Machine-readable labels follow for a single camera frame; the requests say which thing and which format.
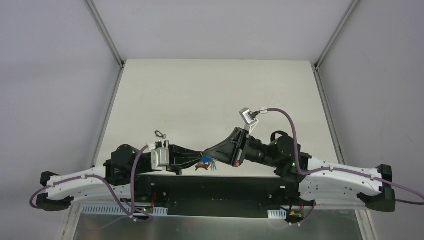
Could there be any black tag key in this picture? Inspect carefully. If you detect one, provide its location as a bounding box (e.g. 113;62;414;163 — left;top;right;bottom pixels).
154;130;167;139

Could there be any large silver keyring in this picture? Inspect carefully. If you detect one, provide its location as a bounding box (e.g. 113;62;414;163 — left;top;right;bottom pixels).
195;156;212;171

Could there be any red key tag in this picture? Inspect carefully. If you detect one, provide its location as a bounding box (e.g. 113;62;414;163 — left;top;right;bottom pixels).
195;163;210;171

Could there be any green key tag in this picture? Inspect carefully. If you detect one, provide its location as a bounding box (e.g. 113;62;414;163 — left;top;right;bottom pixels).
209;160;217;172

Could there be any blue tag key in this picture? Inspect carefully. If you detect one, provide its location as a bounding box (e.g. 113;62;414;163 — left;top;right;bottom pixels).
201;157;212;165

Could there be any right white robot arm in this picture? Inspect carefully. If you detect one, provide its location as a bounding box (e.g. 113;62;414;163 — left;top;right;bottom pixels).
202;127;396;213

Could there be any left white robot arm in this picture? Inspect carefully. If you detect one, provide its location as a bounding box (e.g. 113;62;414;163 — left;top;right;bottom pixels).
29;141;204;212

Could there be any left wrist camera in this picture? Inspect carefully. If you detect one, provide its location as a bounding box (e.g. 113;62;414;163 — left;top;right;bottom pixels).
147;140;170;171

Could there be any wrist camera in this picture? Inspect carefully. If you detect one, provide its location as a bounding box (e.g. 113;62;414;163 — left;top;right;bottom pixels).
147;140;170;171
239;108;259;135

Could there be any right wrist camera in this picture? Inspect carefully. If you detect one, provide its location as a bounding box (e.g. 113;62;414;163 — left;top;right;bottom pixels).
239;108;259;135

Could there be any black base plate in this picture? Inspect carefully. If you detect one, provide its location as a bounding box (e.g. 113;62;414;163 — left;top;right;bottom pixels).
135;175;313;218

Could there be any aluminium frame rail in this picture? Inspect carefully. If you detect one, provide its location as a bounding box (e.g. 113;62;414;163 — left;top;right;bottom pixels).
315;197;367;210

